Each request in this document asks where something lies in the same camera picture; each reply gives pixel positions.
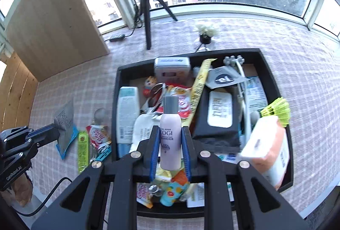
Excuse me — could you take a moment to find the plaid tablecloth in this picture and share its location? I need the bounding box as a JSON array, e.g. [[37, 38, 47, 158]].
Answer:
[[29, 18, 339, 216]]

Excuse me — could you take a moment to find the white crumpled paper packet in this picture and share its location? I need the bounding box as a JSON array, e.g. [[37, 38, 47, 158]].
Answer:
[[129, 113, 161, 152]]

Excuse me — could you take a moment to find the cartoon doll figurine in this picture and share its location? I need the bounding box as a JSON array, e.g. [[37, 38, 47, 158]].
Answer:
[[143, 76, 157, 98]]

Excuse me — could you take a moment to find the white flower black vase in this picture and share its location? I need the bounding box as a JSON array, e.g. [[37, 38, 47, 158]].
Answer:
[[195, 24, 218, 52]]

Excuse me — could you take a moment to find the blue white leaflet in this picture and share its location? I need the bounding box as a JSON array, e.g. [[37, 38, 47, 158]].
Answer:
[[247, 76, 268, 113]]

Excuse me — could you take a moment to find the red white coffee sachet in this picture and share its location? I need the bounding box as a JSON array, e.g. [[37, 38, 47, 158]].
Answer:
[[86, 125, 111, 150]]

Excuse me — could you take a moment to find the white metal tin box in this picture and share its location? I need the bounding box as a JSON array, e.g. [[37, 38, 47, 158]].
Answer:
[[154, 57, 191, 85]]

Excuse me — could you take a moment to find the orange white tissue pack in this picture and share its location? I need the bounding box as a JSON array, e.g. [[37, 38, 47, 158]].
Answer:
[[239, 116, 290, 189]]

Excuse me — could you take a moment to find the blue snack packet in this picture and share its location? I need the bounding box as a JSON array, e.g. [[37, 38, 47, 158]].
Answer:
[[55, 124, 79, 160]]

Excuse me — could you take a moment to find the white lotion tube blue cap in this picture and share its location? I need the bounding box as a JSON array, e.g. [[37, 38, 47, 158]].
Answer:
[[116, 86, 140, 158]]

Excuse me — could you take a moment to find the wooden board panel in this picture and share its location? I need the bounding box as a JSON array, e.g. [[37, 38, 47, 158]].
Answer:
[[5, 0, 109, 82]]

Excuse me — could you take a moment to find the green stick packet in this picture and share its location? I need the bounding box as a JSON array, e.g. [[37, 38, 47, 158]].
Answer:
[[77, 131, 89, 174]]

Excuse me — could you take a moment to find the black inline cable switch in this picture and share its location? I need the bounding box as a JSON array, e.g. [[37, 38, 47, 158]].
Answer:
[[109, 34, 126, 42]]

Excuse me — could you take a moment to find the pink KOGI bottle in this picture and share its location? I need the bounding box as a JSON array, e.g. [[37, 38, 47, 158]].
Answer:
[[160, 95, 181, 171]]

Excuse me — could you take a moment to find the grey sachet round logo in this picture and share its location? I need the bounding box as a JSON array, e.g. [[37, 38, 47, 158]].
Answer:
[[205, 66, 247, 90]]

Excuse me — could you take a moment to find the yellow green shuttlecock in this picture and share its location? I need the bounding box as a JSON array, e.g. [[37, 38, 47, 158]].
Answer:
[[250, 97, 290, 128]]

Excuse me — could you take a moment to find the yellow stick sachet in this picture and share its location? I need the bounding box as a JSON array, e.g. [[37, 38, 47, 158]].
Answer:
[[181, 59, 215, 126]]

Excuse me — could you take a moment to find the black storage tray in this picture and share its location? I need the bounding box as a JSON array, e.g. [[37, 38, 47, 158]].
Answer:
[[111, 48, 281, 219]]

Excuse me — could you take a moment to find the black wet wipes pack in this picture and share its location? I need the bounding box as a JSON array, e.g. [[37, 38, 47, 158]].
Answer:
[[192, 87, 240, 154]]

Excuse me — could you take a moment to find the white massage roller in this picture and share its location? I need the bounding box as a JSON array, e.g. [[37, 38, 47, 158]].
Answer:
[[224, 55, 251, 148]]

